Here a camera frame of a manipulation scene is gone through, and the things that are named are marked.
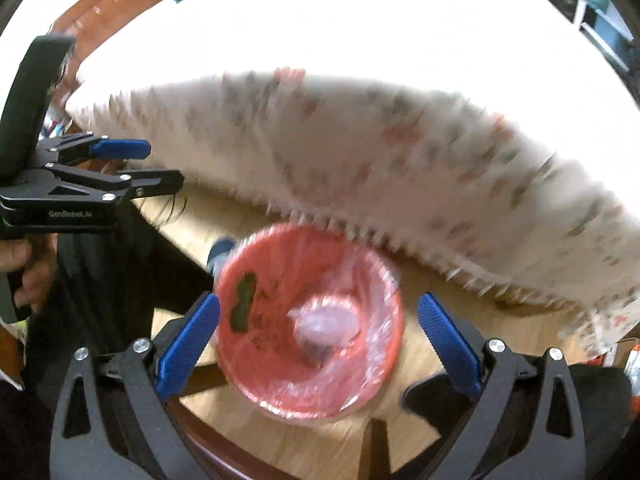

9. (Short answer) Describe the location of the wooden headboard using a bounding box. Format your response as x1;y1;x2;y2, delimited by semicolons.
50;0;163;110

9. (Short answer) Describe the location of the floral bed sheet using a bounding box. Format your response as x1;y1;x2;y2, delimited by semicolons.
65;0;639;354

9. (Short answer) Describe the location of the red trash bin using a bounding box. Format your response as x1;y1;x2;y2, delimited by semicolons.
212;223;404;425

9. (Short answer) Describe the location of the left hand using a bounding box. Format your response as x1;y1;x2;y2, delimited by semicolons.
1;233;58;313

